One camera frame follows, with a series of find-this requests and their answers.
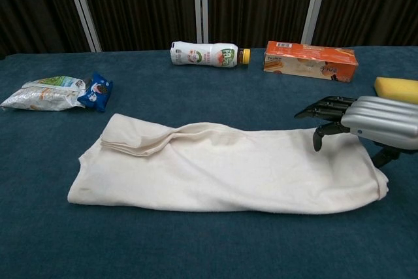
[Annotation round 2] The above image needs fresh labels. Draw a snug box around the dark brown pleated curtain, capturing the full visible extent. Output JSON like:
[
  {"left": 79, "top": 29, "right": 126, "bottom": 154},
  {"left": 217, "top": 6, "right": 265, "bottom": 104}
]
[
  {"left": 75, "top": 0, "right": 199, "bottom": 53},
  {"left": 206, "top": 0, "right": 317, "bottom": 50},
  {"left": 312, "top": 0, "right": 418, "bottom": 48},
  {"left": 0, "top": 0, "right": 91, "bottom": 59}
]

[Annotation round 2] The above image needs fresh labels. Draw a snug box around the blue cookie packet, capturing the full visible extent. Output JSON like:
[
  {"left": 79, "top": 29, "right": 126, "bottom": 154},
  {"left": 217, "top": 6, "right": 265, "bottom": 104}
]
[{"left": 77, "top": 73, "right": 114, "bottom": 113}]

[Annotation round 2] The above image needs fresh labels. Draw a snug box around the white snack bag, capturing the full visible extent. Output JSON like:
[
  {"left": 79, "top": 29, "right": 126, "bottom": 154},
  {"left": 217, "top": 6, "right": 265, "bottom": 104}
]
[{"left": 0, "top": 75, "right": 89, "bottom": 112}]

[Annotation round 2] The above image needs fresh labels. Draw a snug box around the yellow sponge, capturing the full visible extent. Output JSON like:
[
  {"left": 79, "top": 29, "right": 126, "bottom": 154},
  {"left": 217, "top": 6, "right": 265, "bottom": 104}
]
[{"left": 373, "top": 76, "right": 418, "bottom": 107}]

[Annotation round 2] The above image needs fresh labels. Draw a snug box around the white T-shirt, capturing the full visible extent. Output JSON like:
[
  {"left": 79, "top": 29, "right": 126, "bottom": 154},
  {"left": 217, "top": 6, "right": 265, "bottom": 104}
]
[{"left": 67, "top": 112, "right": 390, "bottom": 217}]

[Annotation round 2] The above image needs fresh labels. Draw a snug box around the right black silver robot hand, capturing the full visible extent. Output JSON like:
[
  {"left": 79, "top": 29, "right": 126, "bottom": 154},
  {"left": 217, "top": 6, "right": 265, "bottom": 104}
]
[{"left": 293, "top": 95, "right": 418, "bottom": 168}]

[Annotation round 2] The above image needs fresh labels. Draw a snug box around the teal table cover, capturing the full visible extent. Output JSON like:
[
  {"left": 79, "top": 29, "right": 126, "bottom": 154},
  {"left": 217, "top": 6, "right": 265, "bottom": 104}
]
[{"left": 0, "top": 46, "right": 418, "bottom": 279}]

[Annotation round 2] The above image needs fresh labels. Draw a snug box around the orange cardboard carton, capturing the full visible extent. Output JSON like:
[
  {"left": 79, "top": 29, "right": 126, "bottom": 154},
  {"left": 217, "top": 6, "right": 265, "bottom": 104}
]
[{"left": 263, "top": 41, "right": 359, "bottom": 84}]

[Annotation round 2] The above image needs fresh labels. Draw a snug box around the white partition post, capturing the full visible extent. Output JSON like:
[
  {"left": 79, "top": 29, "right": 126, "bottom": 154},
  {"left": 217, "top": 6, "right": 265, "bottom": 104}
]
[
  {"left": 61, "top": 0, "right": 103, "bottom": 53},
  {"left": 192, "top": 0, "right": 210, "bottom": 52},
  {"left": 300, "top": 0, "right": 331, "bottom": 44}
]

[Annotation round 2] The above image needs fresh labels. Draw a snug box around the white drink bottle yellow cap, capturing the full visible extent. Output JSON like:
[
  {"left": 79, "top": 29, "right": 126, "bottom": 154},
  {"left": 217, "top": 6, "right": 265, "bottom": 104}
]
[{"left": 169, "top": 41, "right": 251, "bottom": 70}]

